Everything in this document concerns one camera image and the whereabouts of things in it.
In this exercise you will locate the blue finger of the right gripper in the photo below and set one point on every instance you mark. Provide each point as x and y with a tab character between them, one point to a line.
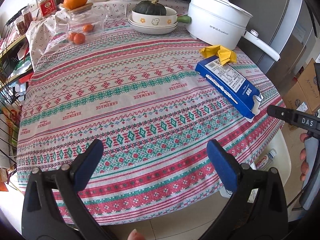
290	116

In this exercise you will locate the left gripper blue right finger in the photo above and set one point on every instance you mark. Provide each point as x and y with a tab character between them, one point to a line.
234	179

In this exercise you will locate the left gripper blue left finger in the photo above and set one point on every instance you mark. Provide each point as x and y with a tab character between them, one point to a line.
70	180

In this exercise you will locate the blue cardboard box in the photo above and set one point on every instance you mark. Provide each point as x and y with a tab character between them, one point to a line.
241	93

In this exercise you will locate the right hand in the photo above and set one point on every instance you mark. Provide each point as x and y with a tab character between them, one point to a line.
304	166

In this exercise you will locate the left hand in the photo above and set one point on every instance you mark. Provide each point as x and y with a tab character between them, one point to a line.
135	235

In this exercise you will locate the lower cardboard box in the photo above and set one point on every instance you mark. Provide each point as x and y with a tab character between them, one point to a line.
296	99

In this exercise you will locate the upper cardboard box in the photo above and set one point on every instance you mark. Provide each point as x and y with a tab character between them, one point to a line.
308	83

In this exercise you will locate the yellow crumpled wrapper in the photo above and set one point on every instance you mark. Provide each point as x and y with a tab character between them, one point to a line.
224	54

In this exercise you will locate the grey refrigerator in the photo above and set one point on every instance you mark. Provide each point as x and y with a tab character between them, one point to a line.
287	26

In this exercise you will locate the patterned red green tablecloth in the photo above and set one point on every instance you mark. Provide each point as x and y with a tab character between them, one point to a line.
140	95

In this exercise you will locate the white electric cooking pot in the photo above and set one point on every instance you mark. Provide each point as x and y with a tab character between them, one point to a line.
220	22

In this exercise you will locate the dark green pumpkin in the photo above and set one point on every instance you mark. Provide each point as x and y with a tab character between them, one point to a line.
150	8

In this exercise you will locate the red label jar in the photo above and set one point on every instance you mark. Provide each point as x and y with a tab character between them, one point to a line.
47	7

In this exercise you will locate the white bowl with green handle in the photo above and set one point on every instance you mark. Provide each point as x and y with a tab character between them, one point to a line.
169	19

